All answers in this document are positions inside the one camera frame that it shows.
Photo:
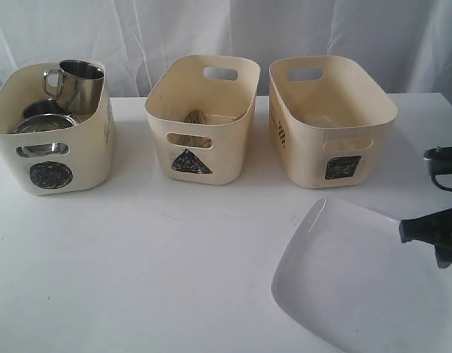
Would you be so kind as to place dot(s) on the white bowl steel inside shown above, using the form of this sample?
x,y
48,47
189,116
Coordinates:
x,y
41,123

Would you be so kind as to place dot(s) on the cream bin with circle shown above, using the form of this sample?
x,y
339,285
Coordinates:
x,y
88,161

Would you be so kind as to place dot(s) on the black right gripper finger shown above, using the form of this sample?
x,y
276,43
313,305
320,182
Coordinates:
x,y
435,228

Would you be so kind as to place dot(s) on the cream bin with triangle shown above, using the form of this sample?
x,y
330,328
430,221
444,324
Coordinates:
x,y
224,89

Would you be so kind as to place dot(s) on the steel fork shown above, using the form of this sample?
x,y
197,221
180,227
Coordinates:
x,y
194,117

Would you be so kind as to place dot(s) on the white square plate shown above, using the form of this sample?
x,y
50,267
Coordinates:
x,y
346,277

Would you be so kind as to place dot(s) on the white curtain backdrop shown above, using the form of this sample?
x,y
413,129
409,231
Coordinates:
x,y
406,46

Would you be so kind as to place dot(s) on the steel mug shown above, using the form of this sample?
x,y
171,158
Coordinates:
x,y
42,106
75,85

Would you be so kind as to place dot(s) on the cream bin with square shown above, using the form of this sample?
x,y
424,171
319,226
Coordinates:
x,y
328,120

